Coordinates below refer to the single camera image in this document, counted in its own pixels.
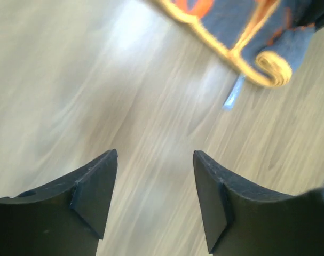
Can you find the orange towel with blue spots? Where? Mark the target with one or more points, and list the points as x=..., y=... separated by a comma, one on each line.
x=261, y=39

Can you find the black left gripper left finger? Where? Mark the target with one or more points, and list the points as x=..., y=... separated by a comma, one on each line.
x=66, y=216

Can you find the grey towel label tag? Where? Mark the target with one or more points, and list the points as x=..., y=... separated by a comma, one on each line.
x=234, y=93

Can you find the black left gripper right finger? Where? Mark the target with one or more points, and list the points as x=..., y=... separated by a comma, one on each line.
x=243, y=218

